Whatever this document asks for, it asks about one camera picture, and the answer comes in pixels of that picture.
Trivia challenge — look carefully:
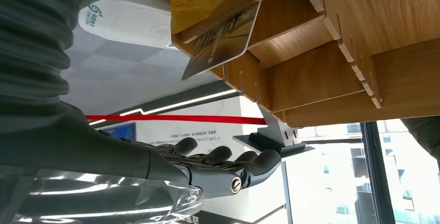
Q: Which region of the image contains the red barrier ribbon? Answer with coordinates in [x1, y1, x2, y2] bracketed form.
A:
[85, 114, 267, 126]

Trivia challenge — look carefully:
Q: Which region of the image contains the white card reader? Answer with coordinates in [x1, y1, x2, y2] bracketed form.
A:
[78, 0, 180, 51]

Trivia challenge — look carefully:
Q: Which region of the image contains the black window frame post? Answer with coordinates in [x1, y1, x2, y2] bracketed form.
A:
[360, 122, 396, 224]

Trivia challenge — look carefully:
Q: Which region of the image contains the silver kiosk stand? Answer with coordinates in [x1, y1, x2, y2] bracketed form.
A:
[233, 107, 315, 158]

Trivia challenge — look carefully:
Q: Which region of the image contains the ceiling light strip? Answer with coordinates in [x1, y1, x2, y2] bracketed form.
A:
[88, 88, 239, 126]

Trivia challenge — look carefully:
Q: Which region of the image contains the wooden desk organizer box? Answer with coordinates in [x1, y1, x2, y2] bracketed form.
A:
[170, 0, 440, 129]

